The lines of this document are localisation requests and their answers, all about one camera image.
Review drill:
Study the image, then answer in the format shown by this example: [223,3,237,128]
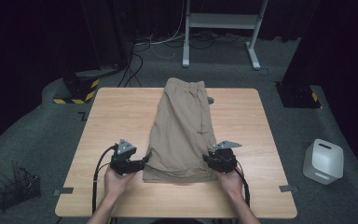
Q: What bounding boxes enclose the person's left hand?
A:
[103,168,136,201]

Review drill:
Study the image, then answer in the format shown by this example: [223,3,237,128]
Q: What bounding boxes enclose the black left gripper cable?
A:
[91,144,119,217]

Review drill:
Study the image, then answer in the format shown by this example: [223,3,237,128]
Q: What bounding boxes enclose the beige shorts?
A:
[142,77,218,185]

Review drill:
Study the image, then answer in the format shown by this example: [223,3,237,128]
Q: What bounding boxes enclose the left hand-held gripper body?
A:
[109,138,138,176]

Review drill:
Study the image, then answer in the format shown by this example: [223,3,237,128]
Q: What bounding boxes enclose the grey tape piece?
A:
[278,184,299,193]
[52,187,75,197]

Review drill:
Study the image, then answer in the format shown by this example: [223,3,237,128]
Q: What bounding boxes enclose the white box appliance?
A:
[302,138,345,186]

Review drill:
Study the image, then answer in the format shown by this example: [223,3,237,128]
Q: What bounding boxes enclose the white metal stand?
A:
[182,0,270,71]

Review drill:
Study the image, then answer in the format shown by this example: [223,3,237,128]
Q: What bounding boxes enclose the yellow black striped stand base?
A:
[52,72,102,105]

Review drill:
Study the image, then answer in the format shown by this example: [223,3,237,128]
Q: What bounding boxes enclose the person's right hand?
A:
[215,168,245,200]

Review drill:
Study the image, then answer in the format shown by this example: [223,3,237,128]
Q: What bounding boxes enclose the white floor cable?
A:
[133,0,188,61]

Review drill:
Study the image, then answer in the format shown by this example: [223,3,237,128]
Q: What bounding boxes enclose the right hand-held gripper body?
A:
[209,140,243,175]

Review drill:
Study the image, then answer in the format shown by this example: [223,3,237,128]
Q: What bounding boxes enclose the black floor cables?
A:
[117,31,251,89]

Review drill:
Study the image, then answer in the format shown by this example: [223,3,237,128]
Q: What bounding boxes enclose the black stand base yellow mark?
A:
[274,81,323,109]

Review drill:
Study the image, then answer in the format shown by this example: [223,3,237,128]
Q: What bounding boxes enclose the black wire basket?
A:
[0,167,42,212]

